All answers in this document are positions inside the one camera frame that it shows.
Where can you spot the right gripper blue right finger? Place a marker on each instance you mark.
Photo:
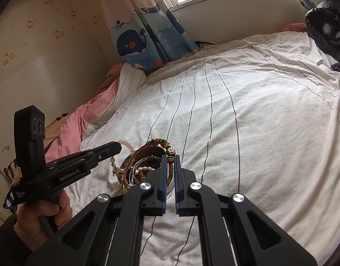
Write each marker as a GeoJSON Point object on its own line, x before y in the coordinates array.
{"type": "Point", "coordinates": [233, 230]}

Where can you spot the person's left hand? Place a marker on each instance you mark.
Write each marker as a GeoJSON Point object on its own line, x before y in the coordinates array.
{"type": "Point", "coordinates": [28, 227]}

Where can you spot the black jacket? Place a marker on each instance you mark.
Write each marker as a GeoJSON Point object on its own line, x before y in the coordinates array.
{"type": "Point", "coordinates": [323, 26]}

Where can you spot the blue whale print curtain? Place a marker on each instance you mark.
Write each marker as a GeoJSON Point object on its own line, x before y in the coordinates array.
{"type": "Point", "coordinates": [145, 33]}

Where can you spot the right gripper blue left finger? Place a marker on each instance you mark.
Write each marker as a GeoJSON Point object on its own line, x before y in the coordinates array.
{"type": "Point", "coordinates": [108, 231]}

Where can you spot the pink blanket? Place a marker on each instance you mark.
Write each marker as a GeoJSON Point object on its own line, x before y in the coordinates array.
{"type": "Point", "coordinates": [64, 136]}

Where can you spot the white striped bed sheet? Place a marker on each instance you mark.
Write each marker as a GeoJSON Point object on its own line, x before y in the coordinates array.
{"type": "Point", "coordinates": [259, 116]}

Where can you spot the silver metal bangle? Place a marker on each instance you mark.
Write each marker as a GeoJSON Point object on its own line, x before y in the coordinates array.
{"type": "Point", "coordinates": [141, 168]}

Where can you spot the round silver metal tin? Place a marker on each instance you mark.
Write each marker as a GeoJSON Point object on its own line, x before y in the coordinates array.
{"type": "Point", "coordinates": [156, 147]}

